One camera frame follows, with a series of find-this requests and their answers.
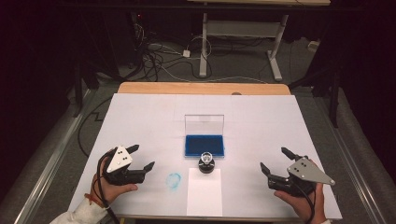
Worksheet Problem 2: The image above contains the person's right hand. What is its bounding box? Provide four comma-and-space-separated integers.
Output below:
273, 159, 327, 224

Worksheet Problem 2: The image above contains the left hand-held gripper black cable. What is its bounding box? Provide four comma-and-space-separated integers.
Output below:
95, 148, 121, 224

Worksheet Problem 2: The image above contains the white metal desk frame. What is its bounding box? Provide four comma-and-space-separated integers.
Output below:
186, 0, 332, 82

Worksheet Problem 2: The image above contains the blue ink pad clear-lid box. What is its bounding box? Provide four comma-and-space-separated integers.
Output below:
184, 114, 226, 159

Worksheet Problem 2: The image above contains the grey metal floor rail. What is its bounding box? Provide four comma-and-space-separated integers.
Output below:
12, 88, 96, 224
311, 92, 389, 224

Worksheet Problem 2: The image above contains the large white table cover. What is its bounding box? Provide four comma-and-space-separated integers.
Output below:
67, 92, 343, 220

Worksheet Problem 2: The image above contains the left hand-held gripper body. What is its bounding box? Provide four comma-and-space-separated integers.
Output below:
102, 145, 147, 187

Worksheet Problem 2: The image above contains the orange bracelet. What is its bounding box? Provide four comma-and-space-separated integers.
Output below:
84, 192, 105, 208

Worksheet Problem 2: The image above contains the hand-held gripper black cable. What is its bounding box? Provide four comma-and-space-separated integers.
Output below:
95, 148, 121, 224
290, 178, 318, 224

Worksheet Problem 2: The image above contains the right hand-held gripper black cable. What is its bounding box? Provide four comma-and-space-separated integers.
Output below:
290, 178, 318, 224

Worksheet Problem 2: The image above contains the person's left hand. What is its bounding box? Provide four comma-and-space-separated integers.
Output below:
90, 154, 139, 205

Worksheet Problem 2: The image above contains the thin black floor cable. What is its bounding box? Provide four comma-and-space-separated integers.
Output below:
77, 96, 114, 158

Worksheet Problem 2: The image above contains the black stand leg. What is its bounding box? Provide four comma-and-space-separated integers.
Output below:
72, 60, 84, 119
329, 69, 341, 129

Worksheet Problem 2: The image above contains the long white floor cable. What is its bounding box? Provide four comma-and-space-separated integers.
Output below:
160, 65, 269, 85

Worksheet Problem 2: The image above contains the black round stamp cap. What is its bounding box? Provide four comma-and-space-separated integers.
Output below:
198, 163, 216, 175

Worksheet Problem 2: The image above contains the crystal handle stamp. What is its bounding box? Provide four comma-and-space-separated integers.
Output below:
198, 151, 216, 175

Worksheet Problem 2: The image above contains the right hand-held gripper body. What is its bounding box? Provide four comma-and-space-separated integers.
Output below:
267, 154, 336, 198

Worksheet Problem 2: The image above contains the tangle of black floor cables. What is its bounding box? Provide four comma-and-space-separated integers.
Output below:
124, 12, 200, 82

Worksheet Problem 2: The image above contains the small white paper sheet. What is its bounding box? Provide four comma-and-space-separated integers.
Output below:
186, 168, 224, 217

